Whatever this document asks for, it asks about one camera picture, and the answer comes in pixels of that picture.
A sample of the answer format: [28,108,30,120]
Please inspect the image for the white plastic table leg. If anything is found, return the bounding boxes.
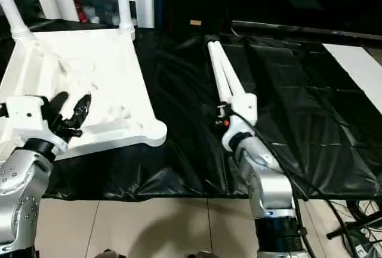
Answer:
[212,40,250,102]
[0,0,29,39]
[116,0,135,35]
[206,40,235,108]

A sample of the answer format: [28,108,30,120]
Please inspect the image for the dark metal rail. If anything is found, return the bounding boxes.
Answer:
[230,21,382,41]

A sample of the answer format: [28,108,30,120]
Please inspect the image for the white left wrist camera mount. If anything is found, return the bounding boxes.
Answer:
[5,95,67,152]

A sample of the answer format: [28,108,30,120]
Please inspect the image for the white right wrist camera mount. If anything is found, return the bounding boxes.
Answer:
[222,94,258,152]

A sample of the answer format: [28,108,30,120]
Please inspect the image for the dark left robot foot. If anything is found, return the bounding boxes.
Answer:
[94,249,125,258]

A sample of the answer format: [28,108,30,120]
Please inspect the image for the black floor cables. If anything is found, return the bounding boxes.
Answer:
[325,197,382,258]

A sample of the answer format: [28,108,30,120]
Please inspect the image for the dark right robot foot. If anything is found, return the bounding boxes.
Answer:
[188,250,220,258]

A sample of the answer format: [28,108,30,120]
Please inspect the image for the dark robot foot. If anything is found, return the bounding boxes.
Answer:
[94,249,125,258]
[188,250,220,258]

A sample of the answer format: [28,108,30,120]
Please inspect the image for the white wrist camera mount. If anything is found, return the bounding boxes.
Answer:
[5,95,67,152]
[222,94,258,152]

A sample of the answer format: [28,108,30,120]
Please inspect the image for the white plastic table top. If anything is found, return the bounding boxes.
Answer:
[0,26,168,162]

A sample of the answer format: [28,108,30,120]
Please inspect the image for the black plastic mat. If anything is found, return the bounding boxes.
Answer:
[0,18,382,202]

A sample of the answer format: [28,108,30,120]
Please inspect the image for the small bottles behind glass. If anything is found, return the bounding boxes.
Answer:
[75,0,138,26]

